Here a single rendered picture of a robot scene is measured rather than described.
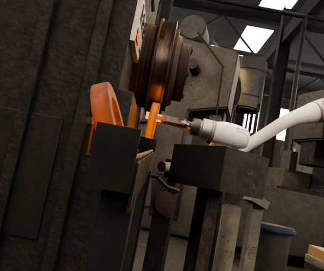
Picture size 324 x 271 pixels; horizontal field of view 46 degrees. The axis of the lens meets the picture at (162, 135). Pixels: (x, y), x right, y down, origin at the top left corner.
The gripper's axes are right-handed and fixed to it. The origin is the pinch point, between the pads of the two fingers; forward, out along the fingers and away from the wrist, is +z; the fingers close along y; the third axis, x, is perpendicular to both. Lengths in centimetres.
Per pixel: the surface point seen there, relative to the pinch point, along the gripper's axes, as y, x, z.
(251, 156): -39, -11, -35
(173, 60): 0.3, 26.2, -2.3
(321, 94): 323, 133, -192
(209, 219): -30, -34, -28
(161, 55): -2.2, 26.2, 3.2
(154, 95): 5.3, 10.2, 2.4
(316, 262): 34, -46, -95
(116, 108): -85, -14, 4
